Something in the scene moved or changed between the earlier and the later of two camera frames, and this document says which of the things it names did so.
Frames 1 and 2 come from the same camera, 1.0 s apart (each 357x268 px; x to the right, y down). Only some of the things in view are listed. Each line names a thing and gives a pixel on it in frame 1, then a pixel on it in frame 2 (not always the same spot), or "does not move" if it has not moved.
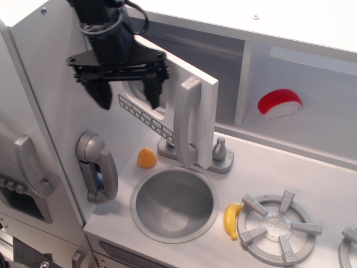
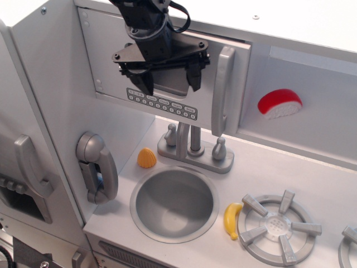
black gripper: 114,57 -> 156,46
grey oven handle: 77,259 does not move
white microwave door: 187,113 -> 221,99
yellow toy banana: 231,213 does not move
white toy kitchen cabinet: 249,160 does not move
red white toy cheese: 279,103 does not move
